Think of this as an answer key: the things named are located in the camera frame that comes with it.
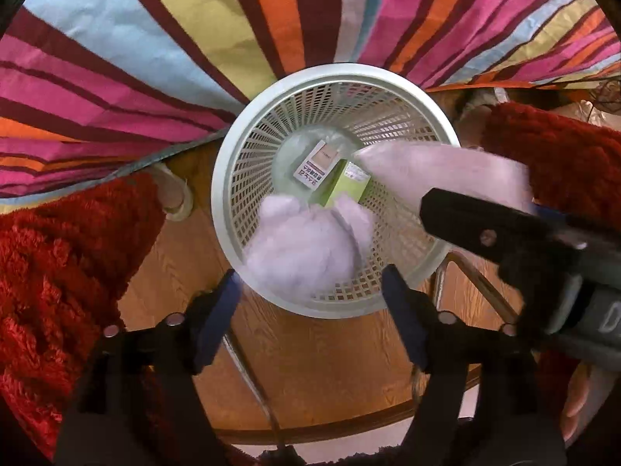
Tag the red shaggy rug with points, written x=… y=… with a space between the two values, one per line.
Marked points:
x=53 y=276

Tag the white paper ball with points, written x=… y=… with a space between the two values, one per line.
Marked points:
x=310 y=247

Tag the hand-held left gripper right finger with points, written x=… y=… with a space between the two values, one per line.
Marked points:
x=402 y=313

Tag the person's right hand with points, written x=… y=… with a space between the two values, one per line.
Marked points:
x=577 y=398

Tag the white paper piece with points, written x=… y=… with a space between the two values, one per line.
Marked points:
x=436 y=170

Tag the bent metal tube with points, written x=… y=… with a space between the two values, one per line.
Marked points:
x=252 y=374
x=480 y=284

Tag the small green box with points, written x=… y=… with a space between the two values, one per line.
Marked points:
x=347 y=184

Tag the white bed leg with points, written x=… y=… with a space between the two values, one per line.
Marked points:
x=478 y=104
x=174 y=194

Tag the white plastic mesh basket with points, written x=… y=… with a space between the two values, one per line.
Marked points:
x=228 y=155

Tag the colourful striped bedsheet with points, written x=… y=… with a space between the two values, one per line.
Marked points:
x=145 y=58

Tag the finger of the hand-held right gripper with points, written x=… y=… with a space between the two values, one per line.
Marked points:
x=465 y=218
x=550 y=216

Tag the small white pink box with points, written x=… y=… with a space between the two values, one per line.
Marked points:
x=315 y=165

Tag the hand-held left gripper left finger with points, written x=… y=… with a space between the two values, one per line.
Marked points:
x=218 y=323

